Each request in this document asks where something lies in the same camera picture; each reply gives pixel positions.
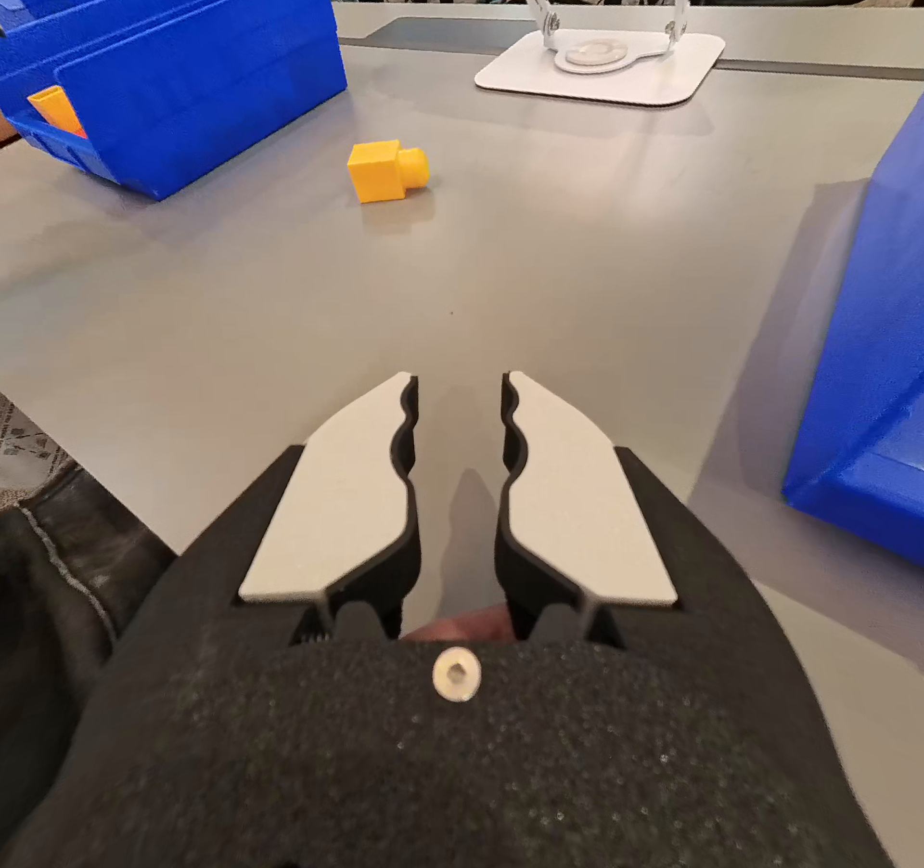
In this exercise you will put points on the grey desk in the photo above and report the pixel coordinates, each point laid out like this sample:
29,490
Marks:
577,268

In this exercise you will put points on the dark grey desk mat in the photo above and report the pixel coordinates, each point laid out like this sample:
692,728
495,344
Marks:
433,34

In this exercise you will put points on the yellow one-stud toy block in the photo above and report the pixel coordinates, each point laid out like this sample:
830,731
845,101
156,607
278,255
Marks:
375,175
54,106

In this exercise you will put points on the person's grey sweatshirt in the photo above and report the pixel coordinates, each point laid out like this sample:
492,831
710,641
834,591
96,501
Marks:
43,630

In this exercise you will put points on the blue plastic bin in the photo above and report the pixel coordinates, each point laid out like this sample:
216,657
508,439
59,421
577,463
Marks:
216,88
881,377

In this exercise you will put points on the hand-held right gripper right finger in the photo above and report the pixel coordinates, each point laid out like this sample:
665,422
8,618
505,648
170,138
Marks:
577,514

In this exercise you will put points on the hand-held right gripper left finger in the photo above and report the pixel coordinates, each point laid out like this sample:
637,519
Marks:
332,514

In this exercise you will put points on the white tablet stand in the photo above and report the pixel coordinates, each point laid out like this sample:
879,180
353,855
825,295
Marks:
650,77

